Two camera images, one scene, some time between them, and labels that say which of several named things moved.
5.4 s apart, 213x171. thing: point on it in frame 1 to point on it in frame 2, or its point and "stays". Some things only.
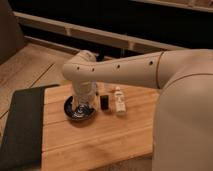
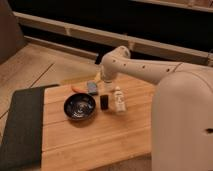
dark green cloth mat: (21, 145) stays
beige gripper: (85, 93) to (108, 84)
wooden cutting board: (106, 139) stays
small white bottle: (120, 106) stays
